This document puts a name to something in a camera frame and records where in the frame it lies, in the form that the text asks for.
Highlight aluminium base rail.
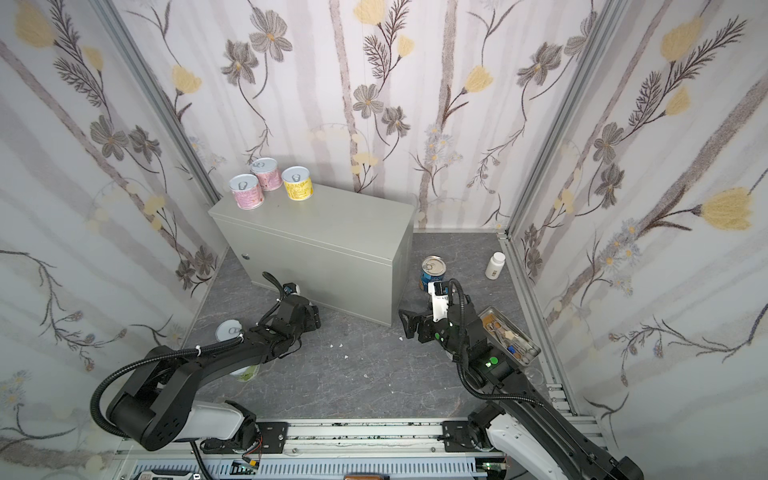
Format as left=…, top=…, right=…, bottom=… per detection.
left=116, top=417, right=607, bottom=480

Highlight pink can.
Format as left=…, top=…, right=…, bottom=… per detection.
left=250, top=157, right=283, bottom=192
left=229, top=174, right=265, bottom=210

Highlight green can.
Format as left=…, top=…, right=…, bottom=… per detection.
left=231, top=365, right=260, bottom=382

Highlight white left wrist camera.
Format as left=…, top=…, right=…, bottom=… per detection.
left=281, top=282, right=300, bottom=297

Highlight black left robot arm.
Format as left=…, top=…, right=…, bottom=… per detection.
left=89, top=272, right=321, bottom=451

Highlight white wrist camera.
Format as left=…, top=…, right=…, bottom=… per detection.
left=427, top=281, right=450, bottom=322
left=281, top=282, right=300, bottom=297

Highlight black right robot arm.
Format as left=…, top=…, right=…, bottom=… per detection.
left=398, top=279, right=644, bottom=479

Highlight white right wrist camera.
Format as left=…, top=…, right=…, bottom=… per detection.
left=427, top=281, right=450, bottom=322

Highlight white plastic bottle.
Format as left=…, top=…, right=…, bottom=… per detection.
left=485, top=251, right=506, bottom=280

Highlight orange can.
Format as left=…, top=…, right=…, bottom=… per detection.
left=215, top=319, right=243, bottom=342

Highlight blue can silver lid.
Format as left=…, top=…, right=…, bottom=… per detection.
left=420, top=255, right=447, bottom=292

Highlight grey metal cabinet counter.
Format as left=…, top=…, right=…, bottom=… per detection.
left=209, top=185, right=415, bottom=326

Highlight yellow can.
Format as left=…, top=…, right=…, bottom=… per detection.
left=281, top=166, right=314, bottom=201

